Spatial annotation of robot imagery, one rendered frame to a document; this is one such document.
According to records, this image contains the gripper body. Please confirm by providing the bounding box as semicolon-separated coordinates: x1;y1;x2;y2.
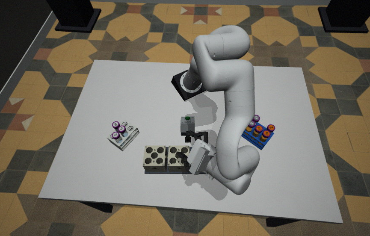
187;139;216;165

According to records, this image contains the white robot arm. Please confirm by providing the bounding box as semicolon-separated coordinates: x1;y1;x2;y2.
180;25;260;195

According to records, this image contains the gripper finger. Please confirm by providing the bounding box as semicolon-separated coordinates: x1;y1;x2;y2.
176;152;190;172
186;130;208;144

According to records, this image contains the blue tube rack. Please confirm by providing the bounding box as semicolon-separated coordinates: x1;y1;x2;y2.
241;123;274;150

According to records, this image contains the beige bucket adapter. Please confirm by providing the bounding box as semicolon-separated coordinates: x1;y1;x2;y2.
143;146;168;172
168;146;189;172

